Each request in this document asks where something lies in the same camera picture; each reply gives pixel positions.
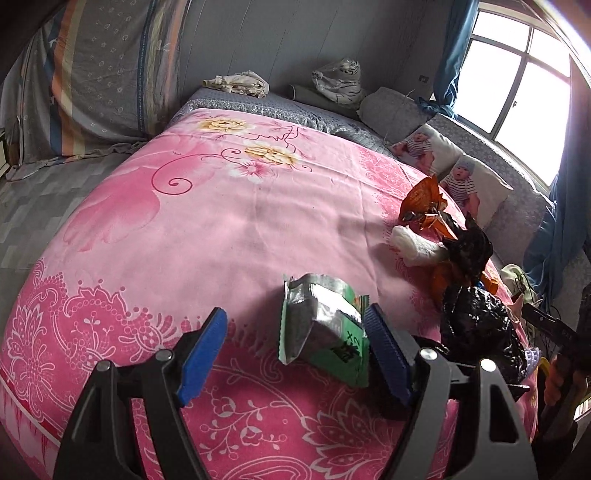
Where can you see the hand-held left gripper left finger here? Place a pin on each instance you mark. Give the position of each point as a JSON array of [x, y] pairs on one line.
[[203, 350]]

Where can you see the large baby print pillow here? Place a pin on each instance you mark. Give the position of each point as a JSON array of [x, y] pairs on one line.
[[480, 189]]

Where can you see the grey cushion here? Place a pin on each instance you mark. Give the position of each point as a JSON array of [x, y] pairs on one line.
[[392, 115]]

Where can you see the grey lace sofa backrest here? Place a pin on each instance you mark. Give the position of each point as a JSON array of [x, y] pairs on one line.
[[508, 157]]

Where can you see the window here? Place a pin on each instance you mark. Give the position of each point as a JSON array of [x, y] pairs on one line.
[[517, 83]]

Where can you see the white tiger plush toy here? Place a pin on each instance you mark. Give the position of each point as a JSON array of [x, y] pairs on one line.
[[344, 90]]

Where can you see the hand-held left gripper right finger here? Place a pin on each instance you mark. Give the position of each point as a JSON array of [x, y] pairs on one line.
[[385, 355]]

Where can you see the orange snack wrapper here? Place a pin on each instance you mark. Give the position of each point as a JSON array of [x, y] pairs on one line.
[[443, 277], [422, 196]]

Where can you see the small baby print pillow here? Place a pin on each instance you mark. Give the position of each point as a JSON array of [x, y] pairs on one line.
[[422, 145]]

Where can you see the yellow trash bin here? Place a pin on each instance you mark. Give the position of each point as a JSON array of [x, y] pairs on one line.
[[545, 367]]

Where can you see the white tissue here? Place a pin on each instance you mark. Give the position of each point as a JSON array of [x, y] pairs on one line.
[[415, 244]]

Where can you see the beige crumpled cloth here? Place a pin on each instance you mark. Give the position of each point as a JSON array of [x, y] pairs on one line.
[[235, 83]]

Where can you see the pink floral bed sheet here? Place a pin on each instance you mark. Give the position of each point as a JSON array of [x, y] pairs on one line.
[[231, 221]]

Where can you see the grey quilted sofa cover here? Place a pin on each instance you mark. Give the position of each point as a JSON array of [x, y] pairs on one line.
[[286, 113]]

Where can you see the green cloth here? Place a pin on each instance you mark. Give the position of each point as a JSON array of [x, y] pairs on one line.
[[510, 274]]

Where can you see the grey bolster pillow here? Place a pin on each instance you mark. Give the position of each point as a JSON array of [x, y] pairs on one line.
[[314, 97]]

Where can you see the blue curtain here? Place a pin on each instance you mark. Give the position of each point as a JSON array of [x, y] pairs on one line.
[[450, 55], [558, 240]]

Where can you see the black plastic bag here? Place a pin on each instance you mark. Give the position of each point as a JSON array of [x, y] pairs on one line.
[[475, 249]]

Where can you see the green snack packet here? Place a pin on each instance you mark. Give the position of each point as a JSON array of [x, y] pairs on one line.
[[323, 318]]

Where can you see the black bin liner bag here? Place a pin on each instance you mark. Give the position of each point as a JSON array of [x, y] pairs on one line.
[[480, 323]]

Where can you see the person's right hand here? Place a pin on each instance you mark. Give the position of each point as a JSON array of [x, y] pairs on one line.
[[553, 378]]

